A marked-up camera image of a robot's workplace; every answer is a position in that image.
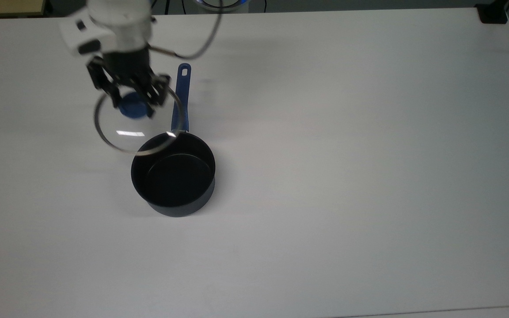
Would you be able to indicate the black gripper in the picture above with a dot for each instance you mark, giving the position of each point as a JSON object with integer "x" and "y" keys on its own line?
{"x": 126, "y": 66}

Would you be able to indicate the light wooden furniture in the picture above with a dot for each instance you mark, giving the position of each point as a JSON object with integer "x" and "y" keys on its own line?
{"x": 7, "y": 6}

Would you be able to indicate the black table clamp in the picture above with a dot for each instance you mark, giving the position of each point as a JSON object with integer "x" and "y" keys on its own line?
{"x": 492, "y": 14}

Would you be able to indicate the glass lid with blue knob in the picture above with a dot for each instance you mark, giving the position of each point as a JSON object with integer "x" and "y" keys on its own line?
{"x": 133, "y": 110}

